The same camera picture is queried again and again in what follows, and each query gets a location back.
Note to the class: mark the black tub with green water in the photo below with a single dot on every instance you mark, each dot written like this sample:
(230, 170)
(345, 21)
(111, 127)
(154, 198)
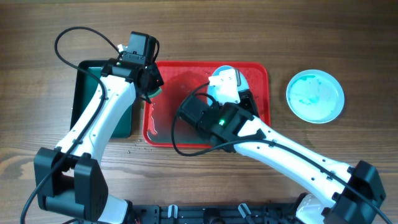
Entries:
(85, 88)

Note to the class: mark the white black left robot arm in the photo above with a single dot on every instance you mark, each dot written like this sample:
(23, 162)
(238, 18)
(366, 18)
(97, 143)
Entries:
(69, 180)

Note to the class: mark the small white plate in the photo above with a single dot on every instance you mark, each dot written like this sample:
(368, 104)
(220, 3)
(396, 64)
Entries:
(315, 96)

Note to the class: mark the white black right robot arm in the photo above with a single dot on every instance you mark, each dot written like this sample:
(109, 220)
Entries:
(336, 191)

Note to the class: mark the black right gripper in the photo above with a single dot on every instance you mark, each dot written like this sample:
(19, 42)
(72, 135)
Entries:
(245, 101)

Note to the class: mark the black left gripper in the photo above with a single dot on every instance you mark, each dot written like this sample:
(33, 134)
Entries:
(157, 79)

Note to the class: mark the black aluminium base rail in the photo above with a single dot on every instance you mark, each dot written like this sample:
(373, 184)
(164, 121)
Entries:
(271, 213)

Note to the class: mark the red plastic tray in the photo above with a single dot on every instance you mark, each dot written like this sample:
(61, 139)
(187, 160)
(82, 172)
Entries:
(182, 77)

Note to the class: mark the large white plate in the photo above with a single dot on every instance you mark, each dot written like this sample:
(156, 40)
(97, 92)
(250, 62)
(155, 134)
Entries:
(242, 83)

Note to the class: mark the green yellow scrub sponge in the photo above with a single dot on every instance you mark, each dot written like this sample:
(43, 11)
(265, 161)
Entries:
(154, 93)

